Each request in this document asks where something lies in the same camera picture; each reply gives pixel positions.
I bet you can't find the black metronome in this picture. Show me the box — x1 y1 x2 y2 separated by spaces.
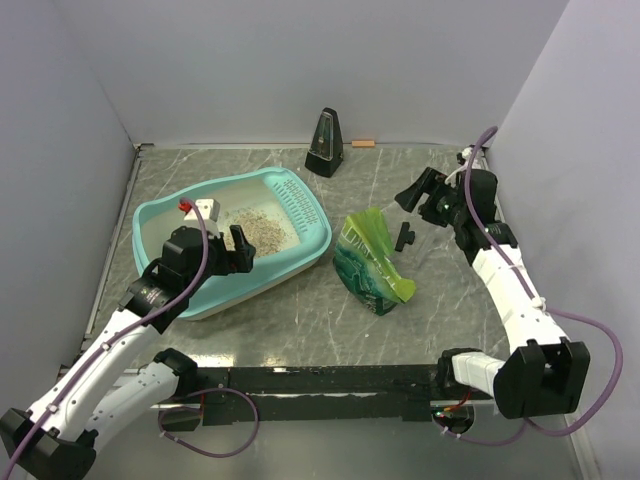
305 107 344 178

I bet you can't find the small orange block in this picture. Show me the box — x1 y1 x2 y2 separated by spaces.
351 140 376 148

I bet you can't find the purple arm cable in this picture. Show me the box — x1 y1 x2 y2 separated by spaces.
439 125 625 446
7 202 260 469

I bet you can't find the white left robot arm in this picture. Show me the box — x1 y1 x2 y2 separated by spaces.
1 225 256 479

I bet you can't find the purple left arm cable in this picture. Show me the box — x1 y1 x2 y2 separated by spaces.
7 202 260 469

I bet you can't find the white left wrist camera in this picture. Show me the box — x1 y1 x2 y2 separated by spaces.
179 199 220 238

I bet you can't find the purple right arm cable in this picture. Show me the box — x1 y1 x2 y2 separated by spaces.
439 125 625 446

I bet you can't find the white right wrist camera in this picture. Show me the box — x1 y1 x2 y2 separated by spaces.
445 145 487 185

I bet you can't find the teal litter box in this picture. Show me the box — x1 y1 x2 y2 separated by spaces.
132 167 332 321

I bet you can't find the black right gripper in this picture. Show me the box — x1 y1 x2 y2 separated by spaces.
394 167 467 229

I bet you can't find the green litter bag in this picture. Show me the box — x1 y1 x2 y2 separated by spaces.
333 207 416 316

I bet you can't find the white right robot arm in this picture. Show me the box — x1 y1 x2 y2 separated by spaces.
395 168 590 419

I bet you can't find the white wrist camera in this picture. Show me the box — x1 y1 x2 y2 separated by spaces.
445 145 487 185
179 199 220 238

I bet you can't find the cat litter pile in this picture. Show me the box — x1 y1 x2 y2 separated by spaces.
226 209 286 258

